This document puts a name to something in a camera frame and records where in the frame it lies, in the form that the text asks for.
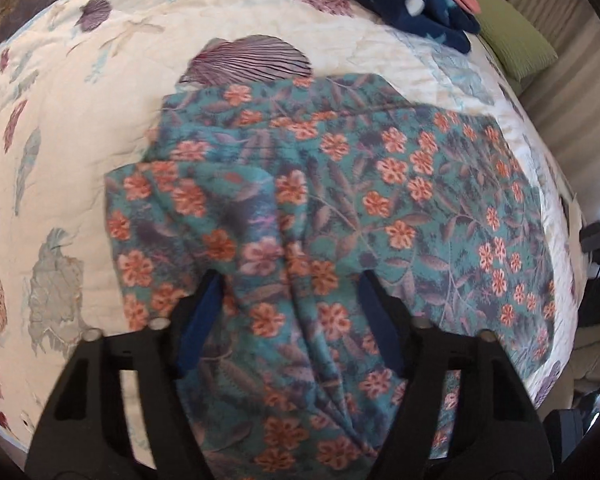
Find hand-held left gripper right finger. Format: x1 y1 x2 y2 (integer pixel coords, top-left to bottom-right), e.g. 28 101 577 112
356 270 552 480

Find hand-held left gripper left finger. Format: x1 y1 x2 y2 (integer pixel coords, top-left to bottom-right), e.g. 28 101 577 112
25 270 227 480

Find teal floral garment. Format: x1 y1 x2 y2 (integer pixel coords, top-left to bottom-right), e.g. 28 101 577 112
104 74 557 480

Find white shell-print quilt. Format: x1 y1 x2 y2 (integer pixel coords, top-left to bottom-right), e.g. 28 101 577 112
0 0 583 456

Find black object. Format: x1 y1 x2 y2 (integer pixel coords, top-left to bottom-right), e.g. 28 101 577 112
579 220 600 281

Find beige curtain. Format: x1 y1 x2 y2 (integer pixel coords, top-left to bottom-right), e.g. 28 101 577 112
502 0 600 201

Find green pillow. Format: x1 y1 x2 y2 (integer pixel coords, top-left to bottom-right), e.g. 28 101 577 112
462 0 559 81

